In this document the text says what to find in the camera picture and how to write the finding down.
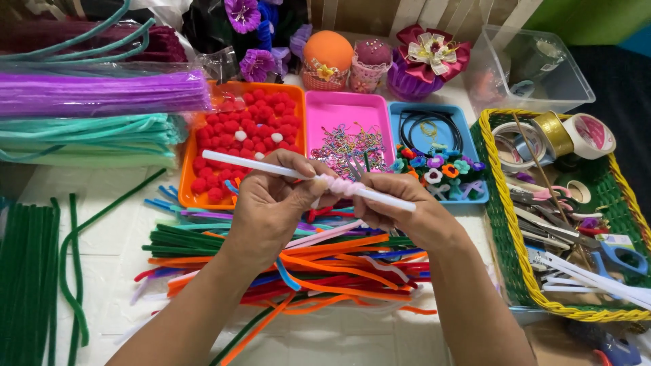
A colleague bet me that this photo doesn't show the person's left hand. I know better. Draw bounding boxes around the person's left hand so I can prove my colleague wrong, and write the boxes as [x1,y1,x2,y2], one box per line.
[225,149,341,271]

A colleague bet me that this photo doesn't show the person's right hand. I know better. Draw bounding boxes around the person's right hand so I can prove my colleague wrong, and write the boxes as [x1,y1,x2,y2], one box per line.
[353,172,463,256]

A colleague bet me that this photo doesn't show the white plastic rod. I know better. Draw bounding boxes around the white plastic rod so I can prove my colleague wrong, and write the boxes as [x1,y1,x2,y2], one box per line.
[202,149,417,213]

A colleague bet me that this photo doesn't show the pink pipe cleaner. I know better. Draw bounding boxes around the pink pipe cleaner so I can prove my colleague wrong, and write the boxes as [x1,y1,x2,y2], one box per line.
[316,173,366,199]

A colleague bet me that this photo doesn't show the pile of pipe cleaner flowers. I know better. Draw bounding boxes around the pile of pipe cleaner flowers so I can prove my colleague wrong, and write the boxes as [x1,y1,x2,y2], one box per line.
[389,144,487,201]

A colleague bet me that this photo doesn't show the silver pronged metal tool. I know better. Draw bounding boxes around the silver pronged metal tool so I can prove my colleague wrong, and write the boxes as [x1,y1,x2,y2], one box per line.
[348,155,368,182]

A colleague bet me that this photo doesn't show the pile of red pompoms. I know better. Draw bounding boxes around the pile of red pompoms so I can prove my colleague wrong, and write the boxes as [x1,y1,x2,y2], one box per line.
[191,89,303,202]

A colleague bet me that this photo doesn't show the heap of mixed pipe cleaners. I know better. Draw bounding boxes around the heap of mixed pipe cleaners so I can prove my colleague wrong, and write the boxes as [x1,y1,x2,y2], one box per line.
[114,184,438,366]

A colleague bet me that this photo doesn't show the orange plastic tray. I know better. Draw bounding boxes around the orange plastic tray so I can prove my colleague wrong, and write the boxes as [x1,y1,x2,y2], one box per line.
[178,80,307,210]

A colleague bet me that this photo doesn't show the black headbands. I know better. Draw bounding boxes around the black headbands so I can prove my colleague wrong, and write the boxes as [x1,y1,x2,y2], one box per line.
[399,110,463,153]

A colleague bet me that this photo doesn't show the heap of colourful metal clasps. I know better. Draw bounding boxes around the heap of colourful metal clasps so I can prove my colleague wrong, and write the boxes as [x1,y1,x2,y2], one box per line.
[310,122,390,179]

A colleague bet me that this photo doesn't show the blue plastic tray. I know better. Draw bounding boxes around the blue plastic tray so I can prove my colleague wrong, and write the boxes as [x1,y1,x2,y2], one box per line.
[388,101,490,205]

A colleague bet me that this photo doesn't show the green yellow wicker basket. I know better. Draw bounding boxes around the green yellow wicker basket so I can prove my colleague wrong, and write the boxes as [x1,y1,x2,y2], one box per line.
[470,108,651,323]

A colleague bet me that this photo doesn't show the clear tape roll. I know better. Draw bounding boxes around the clear tape roll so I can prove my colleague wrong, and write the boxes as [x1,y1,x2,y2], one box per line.
[490,122,548,174]

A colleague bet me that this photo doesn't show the pink plastic tray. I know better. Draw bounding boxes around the pink plastic tray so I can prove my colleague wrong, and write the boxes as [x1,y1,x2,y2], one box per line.
[304,90,397,180]

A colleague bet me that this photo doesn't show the thin wooden stick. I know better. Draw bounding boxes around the thin wooden stick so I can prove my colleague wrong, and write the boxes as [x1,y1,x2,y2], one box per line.
[511,112,595,271]

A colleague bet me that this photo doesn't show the purple ornament with ribbon bow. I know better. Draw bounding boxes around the purple ornament with ribbon bow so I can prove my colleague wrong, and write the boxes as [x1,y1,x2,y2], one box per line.
[387,23,473,101]

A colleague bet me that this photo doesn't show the pink pincushion basket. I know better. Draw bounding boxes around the pink pincushion basket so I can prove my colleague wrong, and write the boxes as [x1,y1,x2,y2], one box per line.
[348,39,393,95]

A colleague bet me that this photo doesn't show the orange ball pincushion basket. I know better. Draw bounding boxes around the orange ball pincushion basket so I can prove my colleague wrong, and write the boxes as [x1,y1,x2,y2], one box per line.
[301,30,355,92]

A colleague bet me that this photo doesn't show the gold tape roll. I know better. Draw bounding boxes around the gold tape roll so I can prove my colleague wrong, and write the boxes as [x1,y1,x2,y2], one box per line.
[530,110,575,159]

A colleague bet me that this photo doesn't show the small white tape roll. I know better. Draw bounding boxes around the small white tape roll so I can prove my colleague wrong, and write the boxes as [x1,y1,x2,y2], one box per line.
[566,179,592,204]

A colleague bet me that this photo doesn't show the purple blue flower bouquet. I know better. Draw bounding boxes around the purple blue flower bouquet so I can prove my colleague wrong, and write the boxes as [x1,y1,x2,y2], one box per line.
[182,0,314,84]

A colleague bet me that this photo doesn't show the maroon pipe cleaner bundle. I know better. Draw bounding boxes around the maroon pipe cleaner bundle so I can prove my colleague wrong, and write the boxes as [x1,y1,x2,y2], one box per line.
[0,19,188,65]

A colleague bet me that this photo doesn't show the mint pipe cleaner bundle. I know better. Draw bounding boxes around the mint pipe cleaner bundle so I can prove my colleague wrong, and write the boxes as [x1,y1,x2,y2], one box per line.
[0,149,180,169]

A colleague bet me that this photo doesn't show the teal pipe cleaner bundle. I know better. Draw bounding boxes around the teal pipe cleaner bundle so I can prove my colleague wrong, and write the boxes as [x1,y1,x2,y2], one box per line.
[0,113,188,154]

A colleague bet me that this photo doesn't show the clear plastic storage box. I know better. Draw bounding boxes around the clear plastic storage box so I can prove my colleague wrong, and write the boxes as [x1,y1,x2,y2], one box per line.
[465,24,597,115]

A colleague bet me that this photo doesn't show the straight green pipe cleaner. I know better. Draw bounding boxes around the straight green pipe cleaner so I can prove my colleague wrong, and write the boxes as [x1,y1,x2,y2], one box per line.
[67,192,83,366]

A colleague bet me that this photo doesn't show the white tape roll pink core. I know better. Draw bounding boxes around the white tape roll pink core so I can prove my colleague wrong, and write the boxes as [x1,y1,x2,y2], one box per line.
[561,113,617,161]

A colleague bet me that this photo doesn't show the bundle of white rods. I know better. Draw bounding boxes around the bundle of white rods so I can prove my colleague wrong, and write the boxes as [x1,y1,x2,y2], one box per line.
[538,251,651,312]

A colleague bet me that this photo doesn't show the purple pipe cleaner bundle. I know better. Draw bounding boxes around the purple pipe cleaner bundle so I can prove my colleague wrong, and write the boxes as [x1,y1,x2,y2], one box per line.
[0,62,213,119]

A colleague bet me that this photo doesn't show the curved green pipe cleaner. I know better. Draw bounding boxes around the curved green pipe cleaner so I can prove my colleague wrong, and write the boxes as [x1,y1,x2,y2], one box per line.
[59,168,168,348]

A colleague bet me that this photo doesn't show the blue glue gun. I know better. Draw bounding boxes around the blue glue gun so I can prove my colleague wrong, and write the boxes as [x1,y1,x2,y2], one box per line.
[591,331,645,366]

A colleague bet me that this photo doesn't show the loose teal pipe cleaners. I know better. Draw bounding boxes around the loose teal pipe cleaners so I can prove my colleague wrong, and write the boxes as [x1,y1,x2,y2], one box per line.
[0,0,156,66]

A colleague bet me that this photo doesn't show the dark green pipe cleaner bundle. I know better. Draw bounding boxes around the dark green pipe cleaner bundle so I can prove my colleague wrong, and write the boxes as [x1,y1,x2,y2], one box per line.
[0,197,61,366]

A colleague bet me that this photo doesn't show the pink handled scissors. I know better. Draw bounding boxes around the pink handled scissors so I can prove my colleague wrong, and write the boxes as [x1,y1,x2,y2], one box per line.
[506,182,573,202]

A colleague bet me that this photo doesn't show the blue handled scissors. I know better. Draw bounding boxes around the blue handled scissors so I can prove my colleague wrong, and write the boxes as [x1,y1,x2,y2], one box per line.
[513,205,650,301]

